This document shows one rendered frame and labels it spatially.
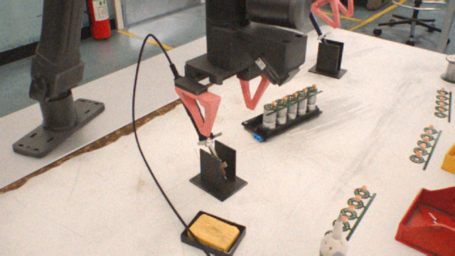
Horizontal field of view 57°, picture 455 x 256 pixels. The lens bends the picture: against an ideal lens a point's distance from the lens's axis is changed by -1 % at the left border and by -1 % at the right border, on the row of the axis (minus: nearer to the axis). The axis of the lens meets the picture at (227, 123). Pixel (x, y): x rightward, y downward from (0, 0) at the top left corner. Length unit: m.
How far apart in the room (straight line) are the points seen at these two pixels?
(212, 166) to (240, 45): 0.22
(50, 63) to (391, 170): 0.60
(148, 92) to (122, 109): 0.09
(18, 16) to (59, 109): 2.52
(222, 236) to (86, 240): 0.19
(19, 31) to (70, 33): 2.63
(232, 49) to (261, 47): 0.04
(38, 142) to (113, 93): 0.23
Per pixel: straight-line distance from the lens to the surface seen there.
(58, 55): 0.76
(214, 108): 0.53
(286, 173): 0.73
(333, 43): 1.08
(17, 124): 0.95
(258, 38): 0.50
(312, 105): 0.87
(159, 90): 0.99
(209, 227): 0.61
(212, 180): 0.68
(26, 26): 3.38
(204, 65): 0.55
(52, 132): 0.87
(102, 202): 0.69
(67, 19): 0.72
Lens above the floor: 1.20
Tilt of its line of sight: 32 degrees down
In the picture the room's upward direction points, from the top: straight up
